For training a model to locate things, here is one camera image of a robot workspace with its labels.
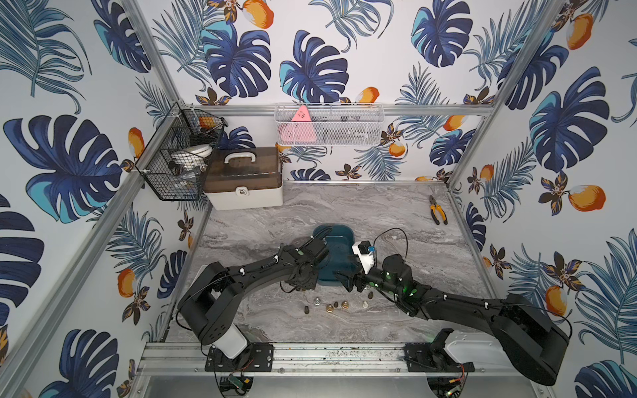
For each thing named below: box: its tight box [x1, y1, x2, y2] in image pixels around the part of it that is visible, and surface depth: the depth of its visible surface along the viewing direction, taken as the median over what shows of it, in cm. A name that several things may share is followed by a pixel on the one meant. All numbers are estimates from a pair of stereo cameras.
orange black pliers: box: [429, 194, 448, 226], surface depth 112 cm
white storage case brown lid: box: [203, 146, 284, 211], surface depth 103 cm
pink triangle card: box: [281, 105, 317, 143], surface depth 92 cm
